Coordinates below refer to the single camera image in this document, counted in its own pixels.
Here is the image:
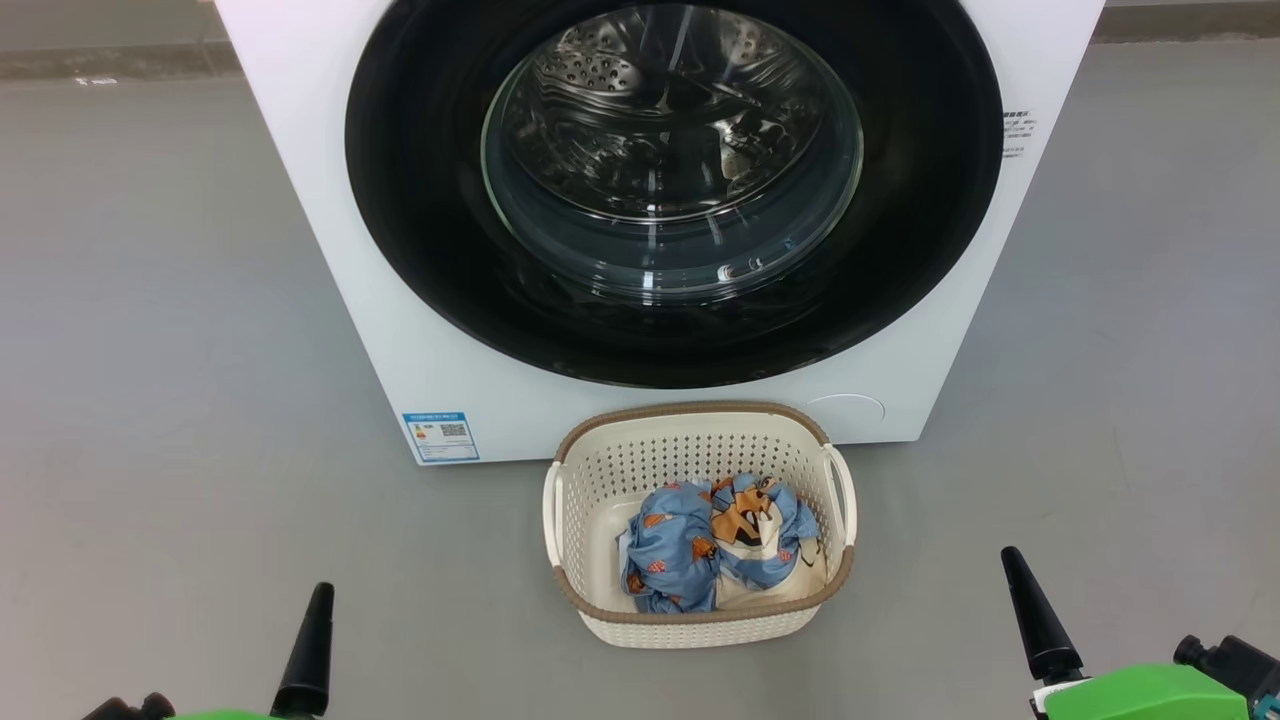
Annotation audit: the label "cream perforated laundry basket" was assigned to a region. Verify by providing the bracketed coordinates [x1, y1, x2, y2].
[542, 402, 858, 650]

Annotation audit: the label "round white filter cover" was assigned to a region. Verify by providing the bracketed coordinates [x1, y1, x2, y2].
[805, 393, 887, 427]

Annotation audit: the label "blue orange-print garment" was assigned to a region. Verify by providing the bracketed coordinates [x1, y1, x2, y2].
[622, 474, 823, 615]

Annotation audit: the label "black round glass washer door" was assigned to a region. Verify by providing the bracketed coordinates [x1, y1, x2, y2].
[345, 0, 1004, 390]

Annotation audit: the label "stainless steel washing machine drum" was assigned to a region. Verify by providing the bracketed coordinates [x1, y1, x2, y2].
[498, 3, 833, 223]

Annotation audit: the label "blue energy label sticker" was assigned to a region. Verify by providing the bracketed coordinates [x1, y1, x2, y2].
[402, 411, 481, 465]

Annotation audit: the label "small printed text label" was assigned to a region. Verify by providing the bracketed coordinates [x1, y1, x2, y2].
[1002, 110, 1039, 161]

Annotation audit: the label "white front-load washing machine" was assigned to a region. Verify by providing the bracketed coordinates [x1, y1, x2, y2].
[215, 0, 1106, 467]

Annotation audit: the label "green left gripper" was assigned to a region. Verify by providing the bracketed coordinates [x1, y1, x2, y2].
[170, 582, 336, 720]

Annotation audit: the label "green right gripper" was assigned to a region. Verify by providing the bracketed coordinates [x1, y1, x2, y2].
[1000, 546, 1251, 720]

